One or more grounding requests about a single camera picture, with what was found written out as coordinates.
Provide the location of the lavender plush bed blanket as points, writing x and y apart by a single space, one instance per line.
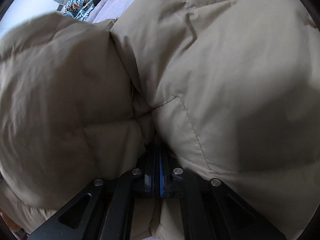
108 9

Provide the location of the beige puffer jacket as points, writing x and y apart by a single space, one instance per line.
232 86

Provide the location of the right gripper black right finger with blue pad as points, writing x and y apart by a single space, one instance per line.
209 208

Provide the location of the blue cartoon print garment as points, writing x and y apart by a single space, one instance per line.
79 9

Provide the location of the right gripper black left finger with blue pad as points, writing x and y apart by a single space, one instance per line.
102 210

